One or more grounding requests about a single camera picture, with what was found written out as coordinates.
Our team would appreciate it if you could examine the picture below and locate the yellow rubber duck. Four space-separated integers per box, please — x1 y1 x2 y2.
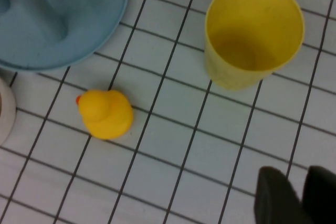
76 89 134 141

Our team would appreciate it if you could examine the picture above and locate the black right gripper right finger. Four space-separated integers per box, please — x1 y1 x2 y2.
301 165 336 224

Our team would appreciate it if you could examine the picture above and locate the yellow plastic cup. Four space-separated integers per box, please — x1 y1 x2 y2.
204 0 306 91

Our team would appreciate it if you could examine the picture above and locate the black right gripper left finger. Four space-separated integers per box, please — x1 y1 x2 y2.
254 166 313 224

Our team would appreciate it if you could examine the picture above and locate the blue cup stand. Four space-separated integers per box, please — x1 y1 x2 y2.
0 0 130 71

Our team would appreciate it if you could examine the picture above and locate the white black-grid tablecloth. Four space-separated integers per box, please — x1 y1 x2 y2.
0 0 336 224

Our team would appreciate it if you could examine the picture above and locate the white tape roll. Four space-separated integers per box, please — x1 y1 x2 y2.
0 77 17 146

